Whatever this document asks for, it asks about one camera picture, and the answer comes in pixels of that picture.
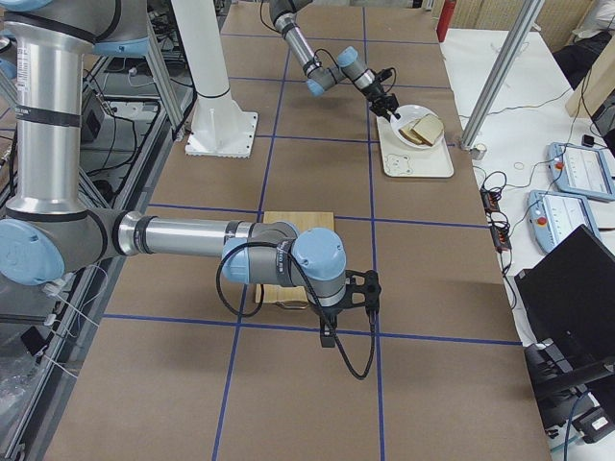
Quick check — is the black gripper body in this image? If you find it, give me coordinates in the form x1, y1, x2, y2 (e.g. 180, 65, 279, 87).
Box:
316, 288, 349, 331
362, 80, 399, 117

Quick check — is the white round plate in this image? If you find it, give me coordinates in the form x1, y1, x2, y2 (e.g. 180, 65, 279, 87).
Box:
390, 105, 444, 149

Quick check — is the bread slice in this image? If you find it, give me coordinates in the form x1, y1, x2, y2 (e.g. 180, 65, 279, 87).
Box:
412, 114, 444, 145
398, 122, 424, 145

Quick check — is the cream bear tray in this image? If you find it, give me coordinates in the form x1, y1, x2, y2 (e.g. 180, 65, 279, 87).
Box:
377, 117, 454, 178

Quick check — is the small metal cylinder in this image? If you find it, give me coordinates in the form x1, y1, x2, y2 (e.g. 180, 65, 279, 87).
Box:
470, 143, 487, 161

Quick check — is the wooden cutting board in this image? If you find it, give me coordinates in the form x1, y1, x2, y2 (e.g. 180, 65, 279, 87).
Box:
255, 211, 334, 310

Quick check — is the red cylinder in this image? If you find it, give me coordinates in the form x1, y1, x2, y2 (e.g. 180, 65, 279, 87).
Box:
436, 0, 456, 43

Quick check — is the near blue teach pendant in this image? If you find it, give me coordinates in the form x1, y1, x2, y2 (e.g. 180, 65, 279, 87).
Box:
528, 190, 601, 253

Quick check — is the blue teach pendant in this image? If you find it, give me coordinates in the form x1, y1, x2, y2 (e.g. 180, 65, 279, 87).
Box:
547, 142, 614, 202
528, 190, 601, 253

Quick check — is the far blue teach pendant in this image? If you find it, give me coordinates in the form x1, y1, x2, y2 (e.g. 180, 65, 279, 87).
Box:
547, 142, 614, 202

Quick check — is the black laptop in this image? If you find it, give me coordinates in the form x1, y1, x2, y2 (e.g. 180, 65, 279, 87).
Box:
515, 225, 614, 362

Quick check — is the aluminium frame post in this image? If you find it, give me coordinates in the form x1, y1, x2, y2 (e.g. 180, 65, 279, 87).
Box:
459, 0, 545, 151

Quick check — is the white camera stand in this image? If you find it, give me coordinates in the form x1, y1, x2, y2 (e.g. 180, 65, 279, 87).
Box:
172, 0, 258, 158

